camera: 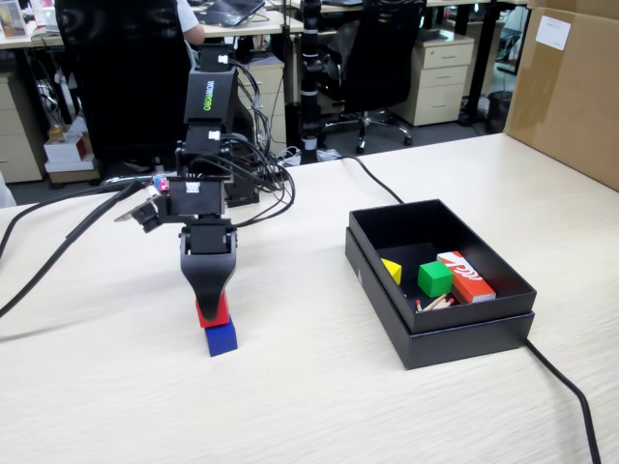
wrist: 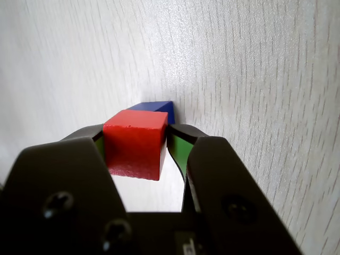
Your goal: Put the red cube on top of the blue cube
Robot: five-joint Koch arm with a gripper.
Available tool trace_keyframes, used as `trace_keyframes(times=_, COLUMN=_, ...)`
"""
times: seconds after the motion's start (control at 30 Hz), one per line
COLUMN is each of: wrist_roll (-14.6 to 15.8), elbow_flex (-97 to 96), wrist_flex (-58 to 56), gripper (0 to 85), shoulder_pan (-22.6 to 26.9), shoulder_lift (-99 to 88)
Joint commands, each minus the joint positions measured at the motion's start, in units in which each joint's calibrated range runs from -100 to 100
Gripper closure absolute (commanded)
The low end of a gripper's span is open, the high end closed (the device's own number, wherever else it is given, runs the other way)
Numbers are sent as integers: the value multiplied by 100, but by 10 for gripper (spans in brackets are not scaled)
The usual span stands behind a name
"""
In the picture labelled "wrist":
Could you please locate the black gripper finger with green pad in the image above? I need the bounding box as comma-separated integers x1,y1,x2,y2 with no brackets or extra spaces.
0,124,133,255
168,123,303,255

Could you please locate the red wooden cube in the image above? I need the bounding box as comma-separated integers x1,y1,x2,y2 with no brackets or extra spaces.
102,109,169,181

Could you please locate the blue wooden cube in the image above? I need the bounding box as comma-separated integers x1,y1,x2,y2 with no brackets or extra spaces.
127,100,176,125

